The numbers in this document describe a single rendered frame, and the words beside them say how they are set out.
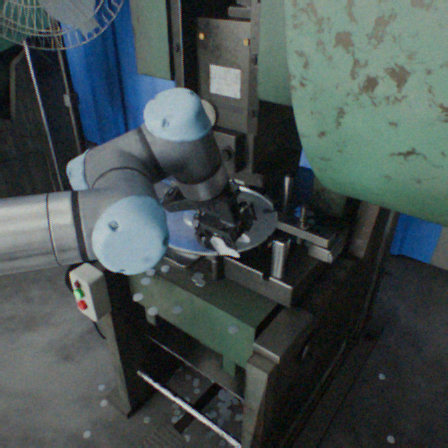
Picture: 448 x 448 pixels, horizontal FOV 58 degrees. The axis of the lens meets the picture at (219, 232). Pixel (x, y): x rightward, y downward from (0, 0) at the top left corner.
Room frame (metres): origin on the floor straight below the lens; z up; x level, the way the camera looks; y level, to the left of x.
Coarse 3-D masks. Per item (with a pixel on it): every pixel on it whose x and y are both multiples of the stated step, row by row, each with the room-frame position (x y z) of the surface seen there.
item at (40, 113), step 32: (0, 0) 1.81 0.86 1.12; (32, 0) 1.91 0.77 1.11; (0, 32) 1.78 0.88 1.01; (32, 32) 1.89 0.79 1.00; (0, 64) 2.02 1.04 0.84; (32, 64) 2.06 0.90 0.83; (0, 96) 1.99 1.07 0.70; (32, 96) 2.04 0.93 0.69; (0, 128) 1.89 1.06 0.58; (32, 128) 2.00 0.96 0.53; (64, 128) 2.14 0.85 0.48; (0, 160) 1.85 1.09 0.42; (32, 160) 1.98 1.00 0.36; (64, 160) 2.12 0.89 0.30; (0, 192) 1.82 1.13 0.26; (32, 192) 1.95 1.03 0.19
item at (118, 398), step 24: (96, 264) 0.79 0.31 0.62; (120, 288) 0.79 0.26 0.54; (120, 312) 0.78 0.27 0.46; (144, 312) 0.86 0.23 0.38; (120, 336) 0.77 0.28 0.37; (144, 336) 0.84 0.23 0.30; (120, 360) 0.76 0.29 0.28; (144, 360) 0.82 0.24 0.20; (168, 360) 0.92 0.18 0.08; (120, 384) 0.78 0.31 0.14; (144, 384) 0.81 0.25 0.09; (120, 408) 0.76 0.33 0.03
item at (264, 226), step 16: (240, 192) 0.87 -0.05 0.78; (256, 192) 0.86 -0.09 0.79; (256, 208) 0.80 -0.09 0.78; (272, 208) 0.80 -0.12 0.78; (176, 224) 0.73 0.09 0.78; (256, 224) 0.73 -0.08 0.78; (272, 224) 0.73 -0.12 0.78; (176, 240) 0.67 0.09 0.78; (192, 240) 0.67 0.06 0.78; (256, 240) 0.67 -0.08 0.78
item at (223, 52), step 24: (216, 24) 0.81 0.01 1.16; (240, 24) 0.78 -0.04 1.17; (216, 48) 0.81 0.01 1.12; (240, 48) 0.78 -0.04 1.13; (216, 72) 0.81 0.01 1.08; (240, 72) 0.77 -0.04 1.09; (216, 96) 0.81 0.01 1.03; (240, 96) 0.77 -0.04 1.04; (216, 120) 0.81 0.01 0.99; (240, 120) 0.77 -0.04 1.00; (240, 144) 0.75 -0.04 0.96; (264, 144) 0.78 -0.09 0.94; (240, 168) 0.76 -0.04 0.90
